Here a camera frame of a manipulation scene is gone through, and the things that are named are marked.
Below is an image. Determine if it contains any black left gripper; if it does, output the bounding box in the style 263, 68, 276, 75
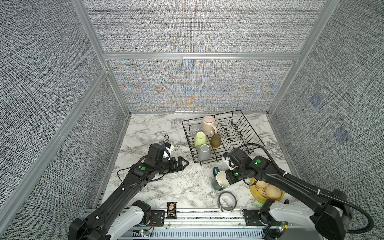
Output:
155, 155, 189, 174

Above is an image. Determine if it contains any dark green mug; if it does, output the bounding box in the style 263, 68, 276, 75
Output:
212, 167, 230, 191

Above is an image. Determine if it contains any white cream mug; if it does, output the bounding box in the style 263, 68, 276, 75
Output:
198, 144, 211, 162

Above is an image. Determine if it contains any light green mug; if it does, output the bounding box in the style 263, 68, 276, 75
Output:
195, 132, 207, 147

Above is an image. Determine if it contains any clear glass tumbler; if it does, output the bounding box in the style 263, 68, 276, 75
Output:
190, 123, 201, 134

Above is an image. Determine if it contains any black wire dish rack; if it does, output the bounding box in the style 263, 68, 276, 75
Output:
182, 110, 265, 165

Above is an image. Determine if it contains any amber glass cup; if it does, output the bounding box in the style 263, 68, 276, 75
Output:
210, 134, 222, 148

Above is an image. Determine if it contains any pink iridescent mug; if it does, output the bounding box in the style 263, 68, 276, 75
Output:
202, 116, 218, 136

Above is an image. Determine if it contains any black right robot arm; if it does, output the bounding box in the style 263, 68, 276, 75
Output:
223, 144, 374, 240

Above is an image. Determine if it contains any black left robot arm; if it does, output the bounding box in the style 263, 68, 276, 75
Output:
68, 143, 189, 240

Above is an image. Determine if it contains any steamed bun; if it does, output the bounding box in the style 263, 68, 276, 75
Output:
256, 181, 269, 189
265, 185, 282, 200

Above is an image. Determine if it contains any yellow bamboo steamer basket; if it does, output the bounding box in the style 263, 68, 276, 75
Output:
249, 179, 285, 204

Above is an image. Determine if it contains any clear glass with black rim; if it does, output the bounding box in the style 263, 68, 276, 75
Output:
218, 192, 237, 213

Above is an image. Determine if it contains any dark snack bar packet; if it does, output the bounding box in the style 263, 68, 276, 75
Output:
166, 202, 177, 219

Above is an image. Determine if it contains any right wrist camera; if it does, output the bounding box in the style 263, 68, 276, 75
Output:
223, 153, 239, 171

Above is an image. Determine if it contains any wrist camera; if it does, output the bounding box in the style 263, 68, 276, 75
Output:
162, 135, 175, 159
223, 153, 239, 171

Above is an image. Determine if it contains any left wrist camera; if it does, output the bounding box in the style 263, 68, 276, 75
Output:
162, 135, 175, 159

